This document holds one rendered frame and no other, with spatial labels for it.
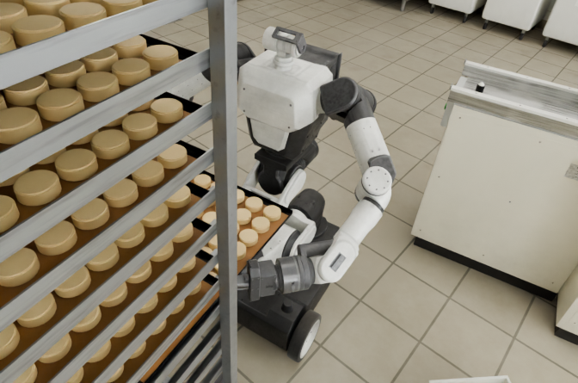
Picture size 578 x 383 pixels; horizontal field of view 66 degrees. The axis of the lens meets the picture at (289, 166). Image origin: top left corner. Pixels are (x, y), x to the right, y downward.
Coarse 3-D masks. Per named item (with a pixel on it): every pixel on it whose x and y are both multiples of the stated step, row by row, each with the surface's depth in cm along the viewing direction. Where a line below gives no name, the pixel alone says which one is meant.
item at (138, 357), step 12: (204, 288) 100; (192, 300) 97; (180, 312) 95; (168, 324) 92; (156, 336) 90; (144, 348) 88; (156, 348) 88; (132, 360) 86; (144, 360) 86; (120, 372) 83; (132, 372) 84
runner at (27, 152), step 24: (168, 72) 60; (192, 72) 64; (120, 96) 54; (144, 96) 58; (72, 120) 49; (96, 120) 52; (24, 144) 45; (48, 144) 48; (0, 168) 44; (24, 168) 46
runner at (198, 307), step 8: (216, 288) 99; (208, 296) 97; (200, 304) 95; (192, 312) 93; (184, 320) 91; (176, 328) 89; (184, 328) 92; (168, 336) 88; (176, 336) 90; (160, 344) 86; (168, 344) 89; (160, 352) 87; (152, 360) 85; (144, 368) 84; (136, 376) 82
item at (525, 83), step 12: (468, 72) 202; (480, 72) 199; (492, 72) 197; (504, 72) 194; (504, 84) 197; (516, 84) 194; (528, 84) 192; (540, 84) 190; (552, 84) 188; (552, 96) 190; (564, 96) 188; (576, 96) 185
